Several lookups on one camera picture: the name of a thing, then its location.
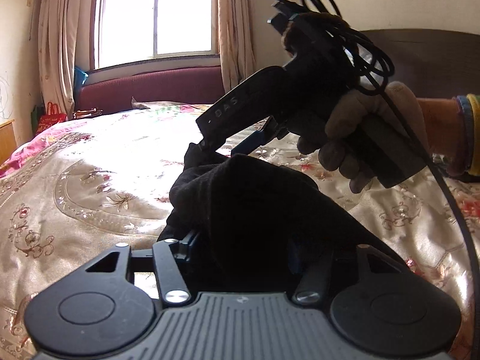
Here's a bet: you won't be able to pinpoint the black pants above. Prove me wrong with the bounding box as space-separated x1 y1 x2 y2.
162 144 393 293

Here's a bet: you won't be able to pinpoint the right hand brown glove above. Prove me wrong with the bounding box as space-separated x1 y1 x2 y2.
297 81 431 194

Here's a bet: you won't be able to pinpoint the maroon upholstered bench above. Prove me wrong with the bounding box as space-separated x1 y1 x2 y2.
75 66 224 115

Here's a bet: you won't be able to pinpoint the beige right curtain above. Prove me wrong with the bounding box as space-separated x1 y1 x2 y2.
217 0 255 92

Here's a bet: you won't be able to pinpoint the beige curtain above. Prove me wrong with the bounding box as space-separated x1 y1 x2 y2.
217 0 255 92
38 0 93 117

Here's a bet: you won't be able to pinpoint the floral satin bedspread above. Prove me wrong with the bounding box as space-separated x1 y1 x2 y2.
1 103 473 359

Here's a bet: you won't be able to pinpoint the window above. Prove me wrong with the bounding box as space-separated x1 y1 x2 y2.
90 0 218 69

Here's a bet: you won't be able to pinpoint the blue bag by bench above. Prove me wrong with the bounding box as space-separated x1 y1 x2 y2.
73 66 89 98

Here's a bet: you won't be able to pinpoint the red shopping bag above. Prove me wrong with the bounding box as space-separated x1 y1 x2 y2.
35 102 68 135

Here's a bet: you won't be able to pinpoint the wooden bedside cabinet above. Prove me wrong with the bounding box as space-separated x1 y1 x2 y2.
0 119 17 164

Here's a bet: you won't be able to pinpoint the beige left curtain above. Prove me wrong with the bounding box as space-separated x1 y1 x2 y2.
38 0 93 117

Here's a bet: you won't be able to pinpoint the black coiled cable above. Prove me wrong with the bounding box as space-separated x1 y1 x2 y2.
264 0 480 338

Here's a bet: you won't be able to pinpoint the right forearm with bracelets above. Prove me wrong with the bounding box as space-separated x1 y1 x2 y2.
418 96 479 183

